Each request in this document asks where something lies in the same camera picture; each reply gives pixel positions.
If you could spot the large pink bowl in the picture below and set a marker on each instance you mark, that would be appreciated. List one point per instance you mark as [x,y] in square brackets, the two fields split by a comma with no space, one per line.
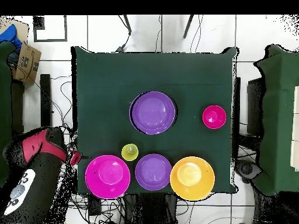
[107,176]

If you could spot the purple bowl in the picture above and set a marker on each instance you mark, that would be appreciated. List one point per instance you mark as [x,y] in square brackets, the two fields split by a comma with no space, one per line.
[153,113]
[153,172]

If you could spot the small red bowl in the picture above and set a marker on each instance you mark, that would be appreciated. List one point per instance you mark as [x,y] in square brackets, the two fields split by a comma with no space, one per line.
[214,117]

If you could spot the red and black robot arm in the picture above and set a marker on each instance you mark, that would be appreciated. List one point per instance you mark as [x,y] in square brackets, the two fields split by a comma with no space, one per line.
[42,177]

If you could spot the yellow cup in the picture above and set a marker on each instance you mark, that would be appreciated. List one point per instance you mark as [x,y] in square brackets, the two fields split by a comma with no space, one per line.
[129,152]

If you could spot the black power strip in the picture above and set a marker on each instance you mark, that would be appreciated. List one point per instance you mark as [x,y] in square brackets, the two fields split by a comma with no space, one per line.
[94,205]

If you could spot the black wooden stand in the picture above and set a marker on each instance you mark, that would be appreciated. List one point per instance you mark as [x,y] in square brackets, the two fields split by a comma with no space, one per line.
[255,105]
[45,100]

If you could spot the green cloth side table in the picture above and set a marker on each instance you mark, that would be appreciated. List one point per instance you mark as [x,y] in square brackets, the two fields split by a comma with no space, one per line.
[4,105]
[280,93]

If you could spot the dark green tablecloth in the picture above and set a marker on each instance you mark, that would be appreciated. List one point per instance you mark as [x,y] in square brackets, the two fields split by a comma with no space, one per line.
[140,70]

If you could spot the cardboard box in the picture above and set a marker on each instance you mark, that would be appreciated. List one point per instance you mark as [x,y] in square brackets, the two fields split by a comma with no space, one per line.
[28,63]

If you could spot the large yellow bowl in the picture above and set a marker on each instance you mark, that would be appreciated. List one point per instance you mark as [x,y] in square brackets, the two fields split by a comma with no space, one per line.
[192,178]

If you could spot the blue cloth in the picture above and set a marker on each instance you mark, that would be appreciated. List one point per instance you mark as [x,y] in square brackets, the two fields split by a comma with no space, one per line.
[10,35]

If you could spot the white box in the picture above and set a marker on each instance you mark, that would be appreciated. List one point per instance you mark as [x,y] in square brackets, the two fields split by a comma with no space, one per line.
[295,140]

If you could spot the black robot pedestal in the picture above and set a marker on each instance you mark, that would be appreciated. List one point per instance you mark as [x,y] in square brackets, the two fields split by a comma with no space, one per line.
[151,210]

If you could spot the black camera tripod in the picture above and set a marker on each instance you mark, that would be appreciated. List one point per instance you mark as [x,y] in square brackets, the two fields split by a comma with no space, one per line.
[127,24]

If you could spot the grey pedestal leg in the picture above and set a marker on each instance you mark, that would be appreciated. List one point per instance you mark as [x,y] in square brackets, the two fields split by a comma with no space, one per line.
[247,169]

